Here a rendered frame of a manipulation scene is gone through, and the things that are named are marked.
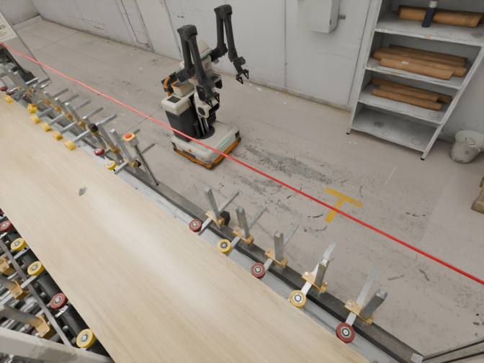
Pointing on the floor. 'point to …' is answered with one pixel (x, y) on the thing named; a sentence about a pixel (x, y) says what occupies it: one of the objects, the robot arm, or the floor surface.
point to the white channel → (45, 349)
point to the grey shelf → (448, 42)
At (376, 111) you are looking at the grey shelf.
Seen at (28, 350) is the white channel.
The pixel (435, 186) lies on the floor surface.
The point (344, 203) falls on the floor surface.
